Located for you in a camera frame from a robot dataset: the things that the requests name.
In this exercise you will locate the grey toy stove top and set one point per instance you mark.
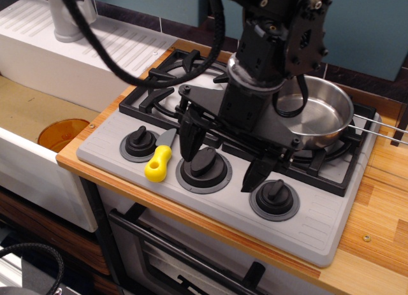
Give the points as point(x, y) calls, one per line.
point(313, 234)

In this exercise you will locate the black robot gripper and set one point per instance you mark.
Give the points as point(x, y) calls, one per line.
point(242, 113)

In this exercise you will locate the black braided cable foreground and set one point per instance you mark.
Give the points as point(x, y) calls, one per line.
point(44, 258)

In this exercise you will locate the black left stove knob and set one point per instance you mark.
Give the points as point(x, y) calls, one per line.
point(139, 146)

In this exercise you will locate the black burner grate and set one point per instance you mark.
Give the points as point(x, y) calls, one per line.
point(332, 168)
point(159, 107)

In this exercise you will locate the orange plastic bowl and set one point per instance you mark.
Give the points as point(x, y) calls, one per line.
point(57, 135)

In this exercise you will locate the grey toy faucet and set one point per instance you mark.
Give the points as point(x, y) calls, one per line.
point(65, 28)

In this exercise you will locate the black right stove knob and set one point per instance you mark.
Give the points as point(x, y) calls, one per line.
point(275, 201)

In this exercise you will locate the black right burner grate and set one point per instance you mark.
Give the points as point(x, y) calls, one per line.
point(332, 168)

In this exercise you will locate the stainless steel pan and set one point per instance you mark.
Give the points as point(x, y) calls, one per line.
point(318, 111)

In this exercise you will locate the toy oven door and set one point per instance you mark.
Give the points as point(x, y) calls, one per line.
point(221, 264)

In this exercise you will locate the yellow handled toy knife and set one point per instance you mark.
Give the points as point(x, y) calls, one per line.
point(156, 169)

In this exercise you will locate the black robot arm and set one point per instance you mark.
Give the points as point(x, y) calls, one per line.
point(281, 40)

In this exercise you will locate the black middle stove knob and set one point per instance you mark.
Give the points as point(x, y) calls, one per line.
point(208, 172)

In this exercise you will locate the black left burner grate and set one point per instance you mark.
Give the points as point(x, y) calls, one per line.
point(159, 107)

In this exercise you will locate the black stove knob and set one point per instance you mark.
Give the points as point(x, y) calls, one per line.
point(275, 201)
point(139, 146)
point(208, 172)

